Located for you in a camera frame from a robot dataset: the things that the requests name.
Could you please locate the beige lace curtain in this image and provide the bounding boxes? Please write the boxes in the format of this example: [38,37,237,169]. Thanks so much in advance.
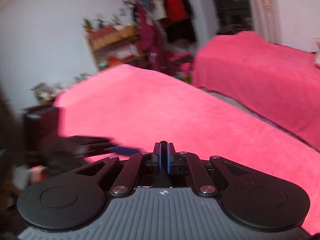
[249,0,281,44]

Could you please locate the near pink bed cover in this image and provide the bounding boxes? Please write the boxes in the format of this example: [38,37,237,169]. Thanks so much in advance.
[54,64,319,233]

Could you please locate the pink bed cover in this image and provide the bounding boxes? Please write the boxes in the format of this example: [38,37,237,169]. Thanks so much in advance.
[54,64,319,233]
[192,31,319,148]

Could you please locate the hanging clothes pile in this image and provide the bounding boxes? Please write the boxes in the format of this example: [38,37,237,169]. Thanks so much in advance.
[124,0,197,82]

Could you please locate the black pants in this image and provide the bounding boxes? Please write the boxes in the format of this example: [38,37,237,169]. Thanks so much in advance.
[151,141,174,189]

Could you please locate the wooden shelf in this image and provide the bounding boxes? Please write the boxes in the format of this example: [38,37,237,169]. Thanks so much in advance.
[84,24,150,72]

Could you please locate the far pink bed cover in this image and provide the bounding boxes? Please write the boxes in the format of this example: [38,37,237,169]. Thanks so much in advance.
[192,31,319,148]

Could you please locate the dark window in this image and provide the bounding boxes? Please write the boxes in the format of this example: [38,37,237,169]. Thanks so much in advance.
[214,0,252,35]

